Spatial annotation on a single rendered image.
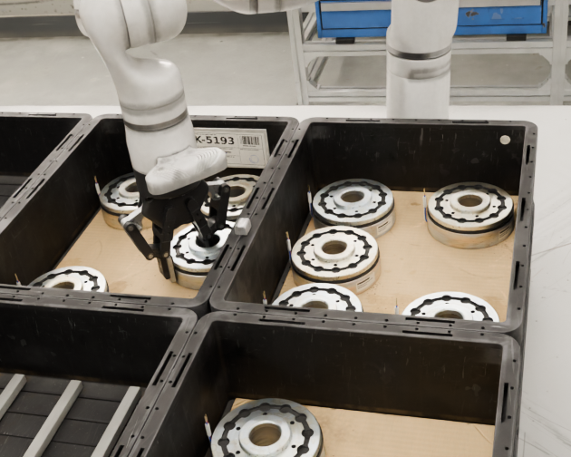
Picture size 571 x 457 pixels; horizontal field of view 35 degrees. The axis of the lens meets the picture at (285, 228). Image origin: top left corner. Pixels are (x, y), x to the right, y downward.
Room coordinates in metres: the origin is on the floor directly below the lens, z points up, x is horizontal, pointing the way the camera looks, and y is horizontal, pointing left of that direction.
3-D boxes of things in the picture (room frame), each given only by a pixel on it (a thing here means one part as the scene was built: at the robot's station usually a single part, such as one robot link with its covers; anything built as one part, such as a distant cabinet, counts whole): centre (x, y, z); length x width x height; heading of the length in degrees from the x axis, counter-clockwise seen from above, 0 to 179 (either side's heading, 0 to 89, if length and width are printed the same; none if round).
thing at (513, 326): (0.84, -0.12, 0.92); 0.40 x 0.30 x 0.02; 161
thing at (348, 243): (0.86, -0.05, 0.86); 0.05 x 0.05 x 0.01
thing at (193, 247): (0.91, 0.09, 0.86); 0.05 x 0.05 x 0.01
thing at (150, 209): (0.90, 0.12, 0.95); 0.08 x 0.08 x 0.09
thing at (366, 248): (0.86, -0.05, 0.86); 0.10 x 0.10 x 0.01
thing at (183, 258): (0.91, 0.09, 0.86); 0.10 x 0.10 x 0.01
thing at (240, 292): (0.84, -0.12, 0.87); 0.40 x 0.30 x 0.11; 161
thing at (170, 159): (0.88, 0.11, 1.02); 0.11 x 0.09 x 0.06; 26
